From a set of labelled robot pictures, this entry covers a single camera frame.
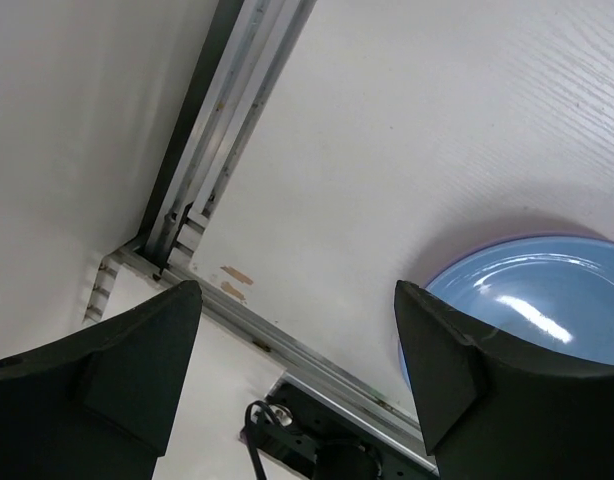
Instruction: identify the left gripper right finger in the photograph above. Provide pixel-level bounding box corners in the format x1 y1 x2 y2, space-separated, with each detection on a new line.
394 280 614 479

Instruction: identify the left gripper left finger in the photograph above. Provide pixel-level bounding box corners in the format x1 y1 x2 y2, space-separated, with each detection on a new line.
0 281 203 479

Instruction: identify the aluminium left rail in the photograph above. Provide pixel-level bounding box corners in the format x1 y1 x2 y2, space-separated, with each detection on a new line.
139 1 315 268

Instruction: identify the aluminium rail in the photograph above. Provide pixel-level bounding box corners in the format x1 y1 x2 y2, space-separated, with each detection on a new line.
139 1 315 268
99 248 425 456

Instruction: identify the aluminium front rail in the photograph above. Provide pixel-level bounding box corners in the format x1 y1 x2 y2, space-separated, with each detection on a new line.
99 248 425 456

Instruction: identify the light blue plate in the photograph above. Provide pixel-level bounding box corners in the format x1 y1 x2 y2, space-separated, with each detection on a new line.
422 237 614 365

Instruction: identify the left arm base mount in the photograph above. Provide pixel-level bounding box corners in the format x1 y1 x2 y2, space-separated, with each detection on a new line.
241 379 438 479

